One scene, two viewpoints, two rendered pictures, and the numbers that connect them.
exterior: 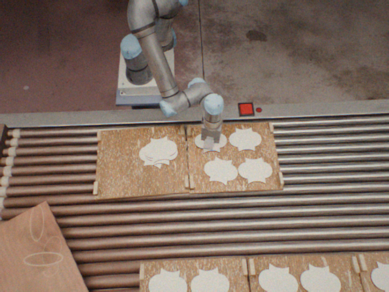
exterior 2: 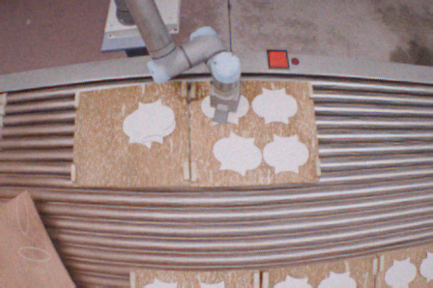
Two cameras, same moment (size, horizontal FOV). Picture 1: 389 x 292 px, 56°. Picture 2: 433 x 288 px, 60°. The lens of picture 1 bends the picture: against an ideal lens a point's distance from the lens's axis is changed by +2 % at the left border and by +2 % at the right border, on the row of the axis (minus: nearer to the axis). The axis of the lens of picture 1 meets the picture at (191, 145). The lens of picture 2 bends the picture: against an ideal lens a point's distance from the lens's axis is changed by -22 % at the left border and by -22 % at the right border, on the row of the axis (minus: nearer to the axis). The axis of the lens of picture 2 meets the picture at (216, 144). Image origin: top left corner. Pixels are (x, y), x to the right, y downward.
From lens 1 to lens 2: 33 cm
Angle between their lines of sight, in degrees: 13
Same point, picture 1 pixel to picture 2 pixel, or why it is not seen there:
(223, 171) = (241, 155)
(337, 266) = (358, 269)
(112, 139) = (91, 103)
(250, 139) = (282, 105)
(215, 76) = not seen: outside the picture
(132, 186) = (114, 172)
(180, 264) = (178, 275)
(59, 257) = (46, 255)
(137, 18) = not seen: outside the picture
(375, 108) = (418, 75)
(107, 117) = (89, 72)
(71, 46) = not seen: outside the picture
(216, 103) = (228, 68)
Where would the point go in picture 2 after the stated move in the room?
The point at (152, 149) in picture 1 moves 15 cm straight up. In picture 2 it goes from (140, 119) to (132, 101)
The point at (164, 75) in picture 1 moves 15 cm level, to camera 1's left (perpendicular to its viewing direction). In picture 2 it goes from (153, 31) to (102, 35)
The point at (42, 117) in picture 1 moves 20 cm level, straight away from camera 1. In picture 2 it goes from (25, 77) to (14, 47)
